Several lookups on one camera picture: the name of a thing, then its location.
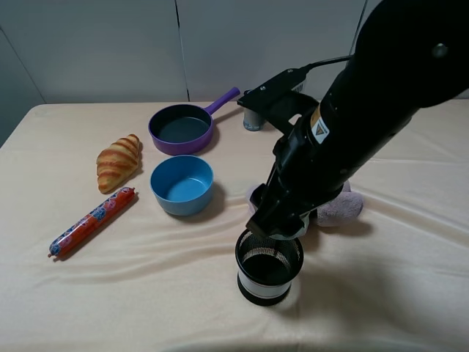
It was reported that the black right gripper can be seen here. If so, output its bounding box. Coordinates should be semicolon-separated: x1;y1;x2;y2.
246;183;319;241

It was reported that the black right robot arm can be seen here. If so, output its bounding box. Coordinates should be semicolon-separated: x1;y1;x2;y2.
238;1;468;239

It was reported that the black mesh pen holder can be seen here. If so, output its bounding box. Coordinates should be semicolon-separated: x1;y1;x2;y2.
235;230;304;307

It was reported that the pink rolled towel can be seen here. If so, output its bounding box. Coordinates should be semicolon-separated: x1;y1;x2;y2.
245;181;365;228

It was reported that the blue labelled jar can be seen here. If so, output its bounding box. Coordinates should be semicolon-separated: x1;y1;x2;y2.
243;107;266;131

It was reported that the blue plastic bowl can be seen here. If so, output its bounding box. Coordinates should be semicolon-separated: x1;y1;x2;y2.
149;155;214;216

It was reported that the purple frying pan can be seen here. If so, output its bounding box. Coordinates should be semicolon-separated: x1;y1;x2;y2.
148;87;240;155

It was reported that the beige tablecloth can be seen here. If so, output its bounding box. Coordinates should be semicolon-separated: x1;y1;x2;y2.
1;100;468;351

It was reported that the striped croissant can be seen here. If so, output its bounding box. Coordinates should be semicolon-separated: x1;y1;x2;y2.
96;134;141;194

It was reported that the orange wrapped sausage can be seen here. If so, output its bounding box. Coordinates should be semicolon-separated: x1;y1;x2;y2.
48;187;136;258

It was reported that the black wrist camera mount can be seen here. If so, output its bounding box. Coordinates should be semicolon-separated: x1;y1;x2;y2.
237;67;319;135

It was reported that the black cable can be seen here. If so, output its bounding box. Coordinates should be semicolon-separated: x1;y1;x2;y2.
300;54;352;71

